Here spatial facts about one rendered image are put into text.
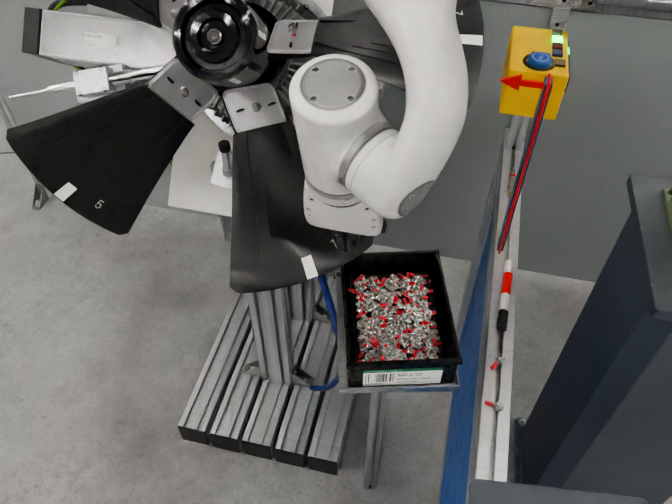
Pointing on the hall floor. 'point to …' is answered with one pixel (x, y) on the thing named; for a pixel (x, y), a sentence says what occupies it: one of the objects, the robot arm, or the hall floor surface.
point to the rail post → (476, 255)
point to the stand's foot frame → (271, 395)
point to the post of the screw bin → (374, 438)
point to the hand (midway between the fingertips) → (347, 236)
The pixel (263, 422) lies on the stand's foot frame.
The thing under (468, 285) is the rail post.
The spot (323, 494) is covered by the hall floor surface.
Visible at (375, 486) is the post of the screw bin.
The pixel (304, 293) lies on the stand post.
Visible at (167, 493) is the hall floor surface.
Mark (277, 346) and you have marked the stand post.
